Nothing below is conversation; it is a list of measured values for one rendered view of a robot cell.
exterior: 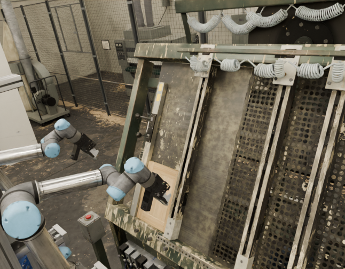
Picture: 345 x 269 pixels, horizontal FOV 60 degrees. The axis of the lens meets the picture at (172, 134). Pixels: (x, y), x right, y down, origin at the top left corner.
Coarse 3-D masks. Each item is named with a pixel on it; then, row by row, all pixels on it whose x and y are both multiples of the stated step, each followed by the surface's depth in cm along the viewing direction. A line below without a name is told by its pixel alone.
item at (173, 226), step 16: (192, 64) 164; (208, 80) 175; (208, 96) 178; (192, 112) 179; (192, 128) 179; (192, 144) 176; (192, 160) 179; (176, 192) 180; (176, 208) 179; (176, 224) 180
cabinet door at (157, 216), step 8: (152, 168) 202; (160, 168) 198; (168, 168) 193; (160, 176) 197; (168, 176) 193; (176, 176) 188; (168, 192) 192; (152, 208) 199; (160, 208) 194; (168, 208) 190; (144, 216) 202; (152, 216) 198; (160, 216) 194; (152, 224) 197; (160, 224) 193
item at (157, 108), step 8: (160, 96) 202; (160, 104) 202; (152, 112) 205; (160, 112) 204; (152, 136) 203; (152, 144) 205; (144, 152) 206; (152, 152) 206; (144, 160) 205; (136, 184) 208; (136, 192) 207; (136, 200) 206; (136, 208) 206; (136, 216) 207
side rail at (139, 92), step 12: (144, 60) 215; (144, 72) 218; (144, 84) 220; (132, 96) 218; (144, 96) 223; (132, 108) 217; (132, 120) 219; (132, 132) 221; (120, 144) 222; (132, 144) 224; (120, 156) 220; (132, 156) 226; (120, 168) 219
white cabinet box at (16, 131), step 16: (0, 48) 452; (0, 64) 457; (0, 96) 466; (16, 96) 483; (0, 112) 471; (16, 112) 488; (0, 128) 476; (16, 128) 494; (0, 144) 481; (16, 144) 499; (32, 144) 519
